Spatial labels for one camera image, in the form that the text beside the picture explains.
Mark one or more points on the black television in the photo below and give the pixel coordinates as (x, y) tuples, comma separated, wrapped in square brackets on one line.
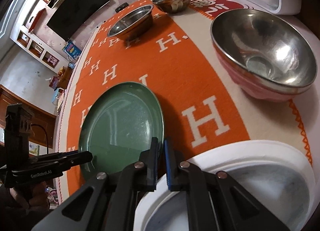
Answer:
[(71, 14)]

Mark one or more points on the brown wooden door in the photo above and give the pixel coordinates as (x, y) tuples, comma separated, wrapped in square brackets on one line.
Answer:
[(43, 133)]

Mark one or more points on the steel bowl pink outside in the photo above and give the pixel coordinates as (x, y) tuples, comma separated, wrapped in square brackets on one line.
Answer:
[(263, 54)]

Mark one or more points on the wide steel bowl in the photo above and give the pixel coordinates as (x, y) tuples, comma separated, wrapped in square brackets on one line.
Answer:
[(134, 24)]

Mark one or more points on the person's left hand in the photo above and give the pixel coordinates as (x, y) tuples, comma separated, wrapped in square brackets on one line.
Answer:
[(35, 199)]

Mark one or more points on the steel bowl brown outside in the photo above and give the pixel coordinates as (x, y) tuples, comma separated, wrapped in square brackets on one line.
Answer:
[(171, 6)]

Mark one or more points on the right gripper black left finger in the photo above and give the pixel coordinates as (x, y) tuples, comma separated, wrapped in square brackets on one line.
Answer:
[(107, 202)]

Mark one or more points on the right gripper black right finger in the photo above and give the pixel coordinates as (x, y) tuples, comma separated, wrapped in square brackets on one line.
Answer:
[(216, 201)]

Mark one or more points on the orange H-pattern blanket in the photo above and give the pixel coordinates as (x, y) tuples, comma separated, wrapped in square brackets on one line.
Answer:
[(202, 107)]

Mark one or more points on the blue poster box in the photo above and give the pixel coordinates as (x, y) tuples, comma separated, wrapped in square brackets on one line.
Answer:
[(72, 50)]

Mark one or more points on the black heater device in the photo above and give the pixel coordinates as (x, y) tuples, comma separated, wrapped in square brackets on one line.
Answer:
[(121, 7)]

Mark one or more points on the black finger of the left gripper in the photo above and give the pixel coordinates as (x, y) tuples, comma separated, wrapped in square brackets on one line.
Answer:
[(37, 169)]

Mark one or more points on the white wall shelf unit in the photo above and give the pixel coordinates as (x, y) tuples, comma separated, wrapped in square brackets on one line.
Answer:
[(31, 34)]

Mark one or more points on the white patterned porcelain plate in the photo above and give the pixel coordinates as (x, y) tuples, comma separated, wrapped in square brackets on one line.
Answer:
[(248, 185)]

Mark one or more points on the green plate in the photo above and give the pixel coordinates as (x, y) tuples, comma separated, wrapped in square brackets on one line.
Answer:
[(119, 126)]

